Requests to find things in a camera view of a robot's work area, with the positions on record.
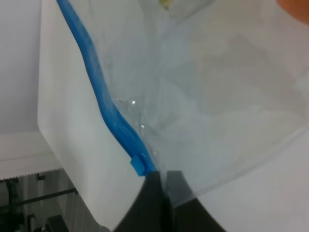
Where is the orange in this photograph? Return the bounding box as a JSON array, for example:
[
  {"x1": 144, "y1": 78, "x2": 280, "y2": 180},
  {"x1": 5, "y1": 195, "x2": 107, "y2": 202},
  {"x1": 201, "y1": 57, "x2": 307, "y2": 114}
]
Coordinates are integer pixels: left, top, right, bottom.
[{"x1": 277, "y1": 0, "x2": 309, "y2": 25}]

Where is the clear zip bag blue strip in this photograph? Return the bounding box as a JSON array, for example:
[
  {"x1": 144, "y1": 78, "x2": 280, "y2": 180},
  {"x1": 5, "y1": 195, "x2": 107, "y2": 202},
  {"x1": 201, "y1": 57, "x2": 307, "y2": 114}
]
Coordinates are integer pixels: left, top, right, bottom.
[{"x1": 58, "y1": 0, "x2": 309, "y2": 201}]

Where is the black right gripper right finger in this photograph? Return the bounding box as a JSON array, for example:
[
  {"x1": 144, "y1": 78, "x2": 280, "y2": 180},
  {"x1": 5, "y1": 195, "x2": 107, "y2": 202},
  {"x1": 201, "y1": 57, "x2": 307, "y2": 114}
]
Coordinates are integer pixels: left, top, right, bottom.
[{"x1": 166, "y1": 171, "x2": 224, "y2": 232}]

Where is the purple eggplant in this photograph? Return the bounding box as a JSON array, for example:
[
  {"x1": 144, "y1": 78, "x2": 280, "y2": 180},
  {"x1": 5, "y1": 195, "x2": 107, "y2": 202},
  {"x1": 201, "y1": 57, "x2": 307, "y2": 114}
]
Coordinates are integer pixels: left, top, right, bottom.
[{"x1": 158, "y1": 0, "x2": 173, "y2": 10}]

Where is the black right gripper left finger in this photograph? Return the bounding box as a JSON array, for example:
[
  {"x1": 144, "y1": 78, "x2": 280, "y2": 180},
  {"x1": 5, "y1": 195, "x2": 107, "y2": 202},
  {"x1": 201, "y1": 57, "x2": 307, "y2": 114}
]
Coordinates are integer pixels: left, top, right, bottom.
[{"x1": 114, "y1": 172, "x2": 165, "y2": 232}]

